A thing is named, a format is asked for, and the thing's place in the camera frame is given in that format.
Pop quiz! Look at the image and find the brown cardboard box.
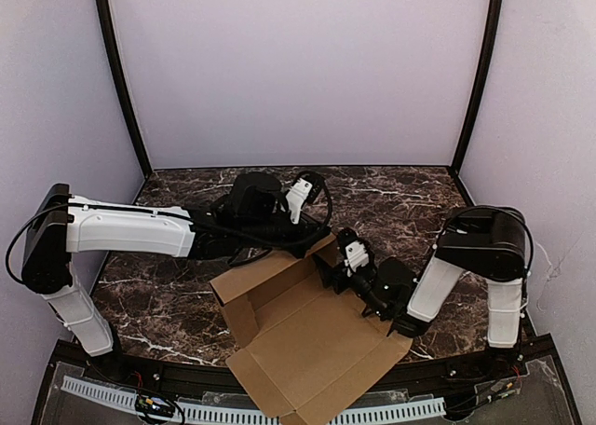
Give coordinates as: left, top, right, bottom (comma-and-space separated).
210, 235, 412, 424

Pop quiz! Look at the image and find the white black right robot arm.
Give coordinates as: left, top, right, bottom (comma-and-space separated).
313, 205, 535, 350

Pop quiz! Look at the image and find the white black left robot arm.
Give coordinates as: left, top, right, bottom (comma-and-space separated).
8, 171, 332, 358

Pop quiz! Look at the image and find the small green circuit board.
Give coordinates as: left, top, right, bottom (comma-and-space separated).
134, 394, 177, 418

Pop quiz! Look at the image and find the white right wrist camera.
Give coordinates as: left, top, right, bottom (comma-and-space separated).
337, 227, 374, 277

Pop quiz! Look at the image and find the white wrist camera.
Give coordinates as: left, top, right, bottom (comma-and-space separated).
285, 171, 325, 225
337, 227, 374, 277

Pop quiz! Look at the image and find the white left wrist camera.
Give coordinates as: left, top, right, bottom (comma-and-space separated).
285, 171, 325, 225

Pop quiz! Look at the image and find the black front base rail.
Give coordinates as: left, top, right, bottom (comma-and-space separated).
34, 334, 576, 420

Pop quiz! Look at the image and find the grey slotted cable duct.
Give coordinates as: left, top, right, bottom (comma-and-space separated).
61, 376, 445, 424

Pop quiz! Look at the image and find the black left frame post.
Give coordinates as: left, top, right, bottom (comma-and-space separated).
95, 0, 153, 179

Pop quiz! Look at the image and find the black frame post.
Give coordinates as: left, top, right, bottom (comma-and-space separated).
450, 0, 503, 177
95, 0, 153, 179

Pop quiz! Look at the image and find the black right frame post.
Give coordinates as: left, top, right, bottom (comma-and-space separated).
450, 0, 503, 177

